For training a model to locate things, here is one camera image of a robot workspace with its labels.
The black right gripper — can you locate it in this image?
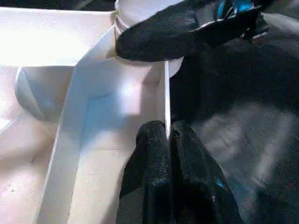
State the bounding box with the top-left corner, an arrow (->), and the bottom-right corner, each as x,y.
115,0 -> 269,63

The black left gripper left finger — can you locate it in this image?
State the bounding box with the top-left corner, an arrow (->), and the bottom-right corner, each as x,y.
119,120 -> 175,224

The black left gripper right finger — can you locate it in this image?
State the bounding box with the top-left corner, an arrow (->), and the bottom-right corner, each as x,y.
170,123 -> 241,224

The white plastic table leg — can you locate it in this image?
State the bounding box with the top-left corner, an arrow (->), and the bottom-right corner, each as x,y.
114,0 -> 178,32

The white plastic table top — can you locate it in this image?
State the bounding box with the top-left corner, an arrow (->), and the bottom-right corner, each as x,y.
0,7 -> 185,224

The black plastic mat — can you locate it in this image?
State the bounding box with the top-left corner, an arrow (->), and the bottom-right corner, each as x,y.
169,9 -> 299,224

